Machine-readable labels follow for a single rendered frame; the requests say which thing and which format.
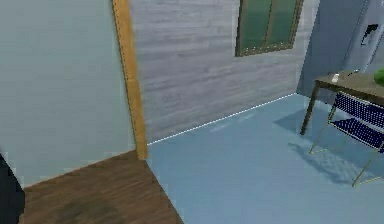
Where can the white shaker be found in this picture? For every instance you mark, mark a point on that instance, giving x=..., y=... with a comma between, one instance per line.
x=335, y=78

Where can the brown dining table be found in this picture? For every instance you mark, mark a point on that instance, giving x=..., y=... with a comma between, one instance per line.
x=353, y=85

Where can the blue mesh chair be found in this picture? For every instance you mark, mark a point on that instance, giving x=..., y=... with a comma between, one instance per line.
x=360, y=121

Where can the dark thin utensil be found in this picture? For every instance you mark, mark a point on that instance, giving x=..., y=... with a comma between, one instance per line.
x=354, y=72

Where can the grey room door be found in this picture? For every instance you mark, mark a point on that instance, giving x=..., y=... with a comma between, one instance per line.
x=365, y=36

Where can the green round object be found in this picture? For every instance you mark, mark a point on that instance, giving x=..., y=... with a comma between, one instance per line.
x=379, y=76

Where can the black rounded object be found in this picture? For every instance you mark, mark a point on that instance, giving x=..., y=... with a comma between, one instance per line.
x=10, y=193

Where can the wooden door frame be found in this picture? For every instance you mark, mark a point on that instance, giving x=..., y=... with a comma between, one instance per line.
x=130, y=76

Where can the green window with brown frame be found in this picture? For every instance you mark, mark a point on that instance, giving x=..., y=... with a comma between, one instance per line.
x=266, y=25

